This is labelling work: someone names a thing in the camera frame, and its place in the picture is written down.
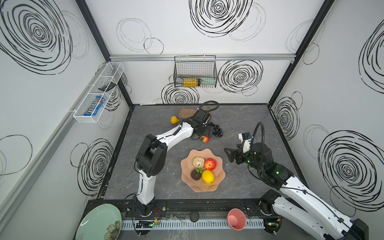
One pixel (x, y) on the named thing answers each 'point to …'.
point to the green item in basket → (208, 81)
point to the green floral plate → (103, 222)
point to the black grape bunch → (217, 131)
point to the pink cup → (236, 219)
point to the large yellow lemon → (208, 176)
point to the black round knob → (194, 216)
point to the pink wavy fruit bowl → (199, 185)
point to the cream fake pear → (198, 162)
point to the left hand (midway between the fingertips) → (207, 130)
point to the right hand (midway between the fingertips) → (231, 146)
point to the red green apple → (204, 139)
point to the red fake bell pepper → (209, 164)
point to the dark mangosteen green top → (196, 174)
